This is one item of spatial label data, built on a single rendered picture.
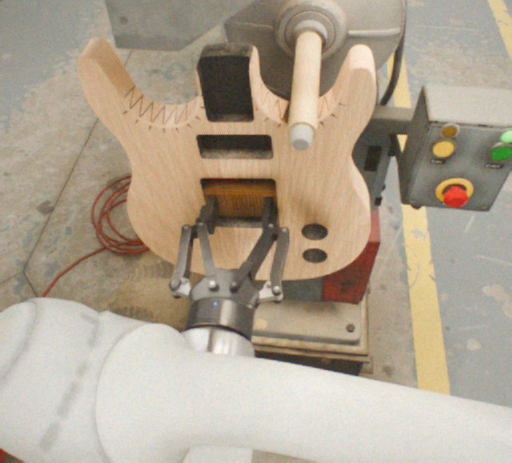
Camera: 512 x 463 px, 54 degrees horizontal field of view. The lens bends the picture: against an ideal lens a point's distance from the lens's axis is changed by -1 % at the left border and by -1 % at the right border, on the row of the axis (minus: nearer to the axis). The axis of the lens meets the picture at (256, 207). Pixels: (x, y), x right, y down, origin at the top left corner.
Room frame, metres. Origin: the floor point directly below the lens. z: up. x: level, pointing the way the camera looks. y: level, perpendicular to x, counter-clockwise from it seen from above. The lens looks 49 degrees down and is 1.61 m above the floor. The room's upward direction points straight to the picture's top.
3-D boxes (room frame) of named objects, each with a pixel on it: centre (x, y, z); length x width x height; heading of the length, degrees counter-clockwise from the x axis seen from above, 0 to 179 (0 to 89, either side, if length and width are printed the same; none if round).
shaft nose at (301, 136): (0.40, -0.05, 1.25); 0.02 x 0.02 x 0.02; 84
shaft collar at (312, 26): (0.60, -0.07, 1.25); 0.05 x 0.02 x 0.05; 84
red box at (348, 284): (0.86, -0.26, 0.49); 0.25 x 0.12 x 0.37; 174
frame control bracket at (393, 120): (0.71, -0.27, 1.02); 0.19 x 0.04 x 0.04; 84
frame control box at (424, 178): (0.70, -0.33, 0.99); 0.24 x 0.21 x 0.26; 174
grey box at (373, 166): (0.86, -0.25, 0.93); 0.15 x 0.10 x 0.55; 174
